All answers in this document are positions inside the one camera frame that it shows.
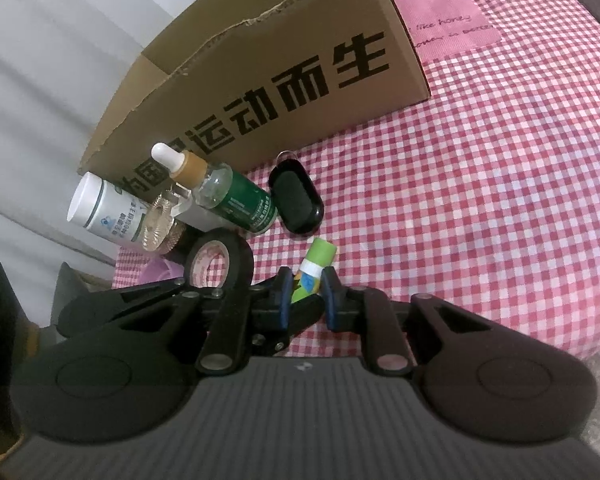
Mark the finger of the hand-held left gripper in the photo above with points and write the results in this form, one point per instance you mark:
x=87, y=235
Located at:
x=150, y=287

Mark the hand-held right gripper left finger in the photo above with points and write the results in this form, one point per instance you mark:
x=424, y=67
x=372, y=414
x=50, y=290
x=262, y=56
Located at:
x=283, y=302

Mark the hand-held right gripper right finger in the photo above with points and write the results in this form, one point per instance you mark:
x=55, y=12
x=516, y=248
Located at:
x=330, y=302

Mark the green glue stick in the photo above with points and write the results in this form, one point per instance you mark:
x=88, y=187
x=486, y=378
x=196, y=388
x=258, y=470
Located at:
x=317, y=257

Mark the black tape roll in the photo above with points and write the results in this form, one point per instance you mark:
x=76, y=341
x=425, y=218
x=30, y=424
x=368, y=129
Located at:
x=240, y=260

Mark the gold lid jar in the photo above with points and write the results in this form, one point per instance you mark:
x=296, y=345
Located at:
x=155, y=225

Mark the white pill bottle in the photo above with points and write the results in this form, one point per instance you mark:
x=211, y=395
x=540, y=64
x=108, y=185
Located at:
x=110, y=215

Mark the black key fob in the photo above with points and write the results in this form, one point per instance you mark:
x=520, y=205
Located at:
x=295, y=200

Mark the green dropper bottle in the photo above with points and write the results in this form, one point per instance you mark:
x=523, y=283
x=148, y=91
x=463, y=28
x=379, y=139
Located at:
x=230, y=195

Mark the brown cardboard box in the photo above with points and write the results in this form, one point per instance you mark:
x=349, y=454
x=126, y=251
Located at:
x=280, y=35

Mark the purple plastic item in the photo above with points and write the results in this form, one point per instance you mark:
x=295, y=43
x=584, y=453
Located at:
x=157, y=272

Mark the small white box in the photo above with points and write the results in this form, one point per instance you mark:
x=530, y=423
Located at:
x=200, y=220

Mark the pink checked cloth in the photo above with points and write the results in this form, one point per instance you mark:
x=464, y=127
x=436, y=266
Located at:
x=480, y=185

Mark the white curtain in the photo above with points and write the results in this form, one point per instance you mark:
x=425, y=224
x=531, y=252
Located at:
x=55, y=85

